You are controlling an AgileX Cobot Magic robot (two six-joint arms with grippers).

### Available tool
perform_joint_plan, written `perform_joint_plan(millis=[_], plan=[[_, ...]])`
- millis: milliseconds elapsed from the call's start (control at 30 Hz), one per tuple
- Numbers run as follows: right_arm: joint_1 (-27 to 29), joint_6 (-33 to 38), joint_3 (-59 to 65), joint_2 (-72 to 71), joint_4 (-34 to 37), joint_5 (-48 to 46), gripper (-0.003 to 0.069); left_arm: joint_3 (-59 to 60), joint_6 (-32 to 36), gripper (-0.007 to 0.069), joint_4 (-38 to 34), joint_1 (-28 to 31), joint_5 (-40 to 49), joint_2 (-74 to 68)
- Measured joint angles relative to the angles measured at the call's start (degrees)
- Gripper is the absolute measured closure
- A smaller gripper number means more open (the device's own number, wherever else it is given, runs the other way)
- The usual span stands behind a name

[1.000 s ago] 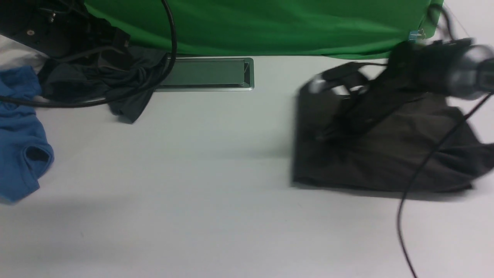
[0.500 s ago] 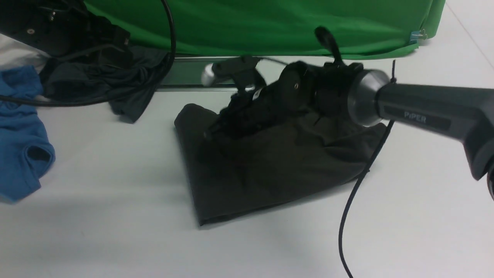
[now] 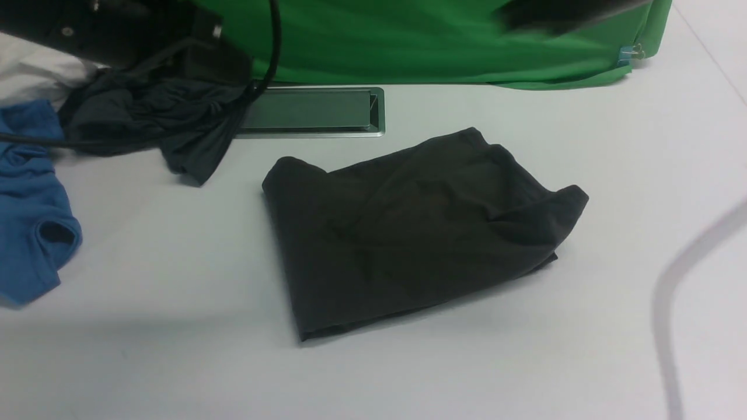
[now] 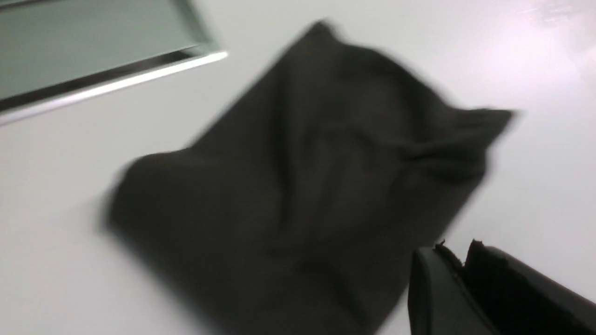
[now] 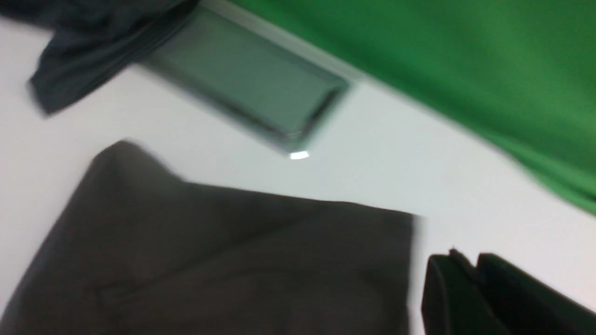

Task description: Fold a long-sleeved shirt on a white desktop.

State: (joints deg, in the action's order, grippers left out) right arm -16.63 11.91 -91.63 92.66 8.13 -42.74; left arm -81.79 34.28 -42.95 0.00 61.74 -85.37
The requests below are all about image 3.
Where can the green backdrop cloth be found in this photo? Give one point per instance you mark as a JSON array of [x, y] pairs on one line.
[[367, 42]]

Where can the metal table cable hatch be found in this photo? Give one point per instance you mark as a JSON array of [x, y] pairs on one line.
[[316, 112]]

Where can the white crumpled garment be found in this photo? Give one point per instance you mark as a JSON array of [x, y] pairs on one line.
[[30, 71]]

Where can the dark teal crumpled garment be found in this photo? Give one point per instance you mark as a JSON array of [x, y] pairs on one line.
[[118, 114]]

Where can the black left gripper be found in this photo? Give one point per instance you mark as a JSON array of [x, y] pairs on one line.
[[154, 39]]

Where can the blue crumpled garment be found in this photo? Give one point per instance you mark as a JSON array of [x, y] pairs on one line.
[[39, 233]]

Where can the blue binder clip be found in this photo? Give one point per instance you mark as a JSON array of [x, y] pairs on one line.
[[629, 54]]

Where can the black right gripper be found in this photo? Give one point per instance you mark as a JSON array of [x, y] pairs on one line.
[[560, 16]]

